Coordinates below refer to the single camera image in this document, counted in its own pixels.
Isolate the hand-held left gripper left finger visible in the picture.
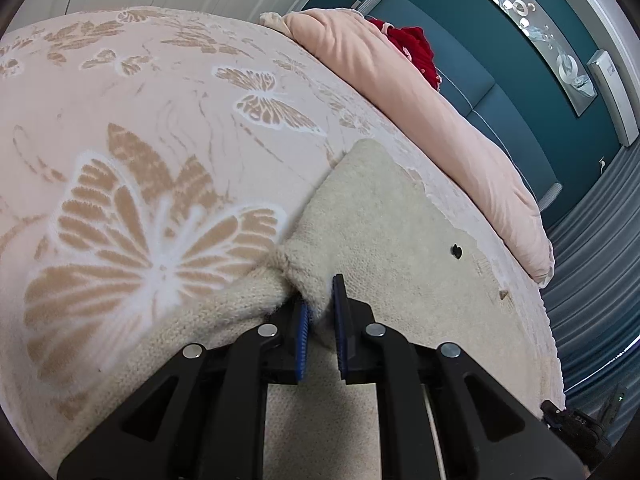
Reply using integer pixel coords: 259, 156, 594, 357
56, 299, 314, 480

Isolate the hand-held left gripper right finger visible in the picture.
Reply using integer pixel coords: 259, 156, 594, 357
332, 274, 587, 480

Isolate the cream knitted sweater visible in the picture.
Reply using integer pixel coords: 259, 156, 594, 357
75, 138, 556, 480

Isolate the grey curtain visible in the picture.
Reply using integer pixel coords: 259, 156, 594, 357
542, 144, 640, 396

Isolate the pink butterfly print blanket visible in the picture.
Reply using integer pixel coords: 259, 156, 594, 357
0, 7, 567, 461

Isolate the pink duvet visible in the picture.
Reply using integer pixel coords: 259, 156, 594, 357
283, 8, 556, 288

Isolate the teal upholstered headboard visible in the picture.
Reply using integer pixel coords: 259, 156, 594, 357
300, 0, 563, 228

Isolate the red cloth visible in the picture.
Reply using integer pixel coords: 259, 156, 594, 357
368, 17, 443, 93

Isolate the cream pillow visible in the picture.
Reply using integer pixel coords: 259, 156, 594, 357
259, 12, 296, 38

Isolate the white air conditioner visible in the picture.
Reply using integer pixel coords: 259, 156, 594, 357
586, 50, 640, 147

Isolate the silver floral wall art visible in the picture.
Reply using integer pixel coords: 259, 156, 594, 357
457, 0, 599, 119

